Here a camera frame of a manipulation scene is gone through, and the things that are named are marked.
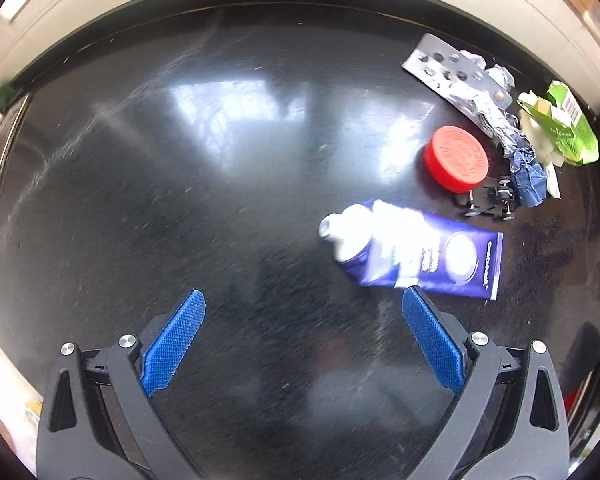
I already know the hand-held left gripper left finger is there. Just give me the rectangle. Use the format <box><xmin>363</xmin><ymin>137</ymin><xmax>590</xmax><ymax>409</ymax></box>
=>
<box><xmin>36</xmin><ymin>288</ymin><xmax>206</xmax><ymax>480</ymax></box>

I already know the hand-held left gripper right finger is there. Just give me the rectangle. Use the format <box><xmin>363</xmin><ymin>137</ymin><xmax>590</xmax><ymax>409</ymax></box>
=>
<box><xmin>401</xmin><ymin>285</ymin><xmax>570</xmax><ymax>480</ymax></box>

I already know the white blue wrapper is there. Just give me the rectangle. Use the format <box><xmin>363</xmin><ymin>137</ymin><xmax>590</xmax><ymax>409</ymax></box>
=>
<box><xmin>467</xmin><ymin>52</ymin><xmax>549</xmax><ymax>209</ymax></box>

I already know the silver blister pack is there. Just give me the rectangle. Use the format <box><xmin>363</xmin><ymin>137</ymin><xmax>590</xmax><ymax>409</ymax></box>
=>
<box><xmin>401</xmin><ymin>33</ymin><xmax>513</xmax><ymax>111</ymax></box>

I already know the blue tube with white cap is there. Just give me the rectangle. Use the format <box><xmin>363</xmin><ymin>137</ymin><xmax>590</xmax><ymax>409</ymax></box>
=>
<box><xmin>319</xmin><ymin>200</ymin><xmax>504</xmax><ymax>302</ymax></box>

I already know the small black wheeled toy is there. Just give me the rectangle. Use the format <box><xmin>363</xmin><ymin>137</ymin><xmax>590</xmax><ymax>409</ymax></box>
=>
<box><xmin>454</xmin><ymin>174</ymin><xmax>518</xmax><ymax>221</ymax></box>

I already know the red round lid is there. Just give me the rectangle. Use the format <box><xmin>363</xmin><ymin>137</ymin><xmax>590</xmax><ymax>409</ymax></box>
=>
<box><xmin>423</xmin><ymin>126</ymin><xmax>488</xmax><ymax>193</ymax></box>

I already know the white crumpled paper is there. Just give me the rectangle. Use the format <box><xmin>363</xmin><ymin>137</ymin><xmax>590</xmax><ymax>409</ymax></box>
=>
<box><xmin>522</xmin><ymin>110</ymin><xmax>563</xmax><ymax>199</ymax></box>

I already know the green carton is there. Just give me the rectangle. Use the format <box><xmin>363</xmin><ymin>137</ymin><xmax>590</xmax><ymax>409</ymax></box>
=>
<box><xmin>517</xmin><ymin>80</ymin><xmax>600</xmax><ymax>166</ymax></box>

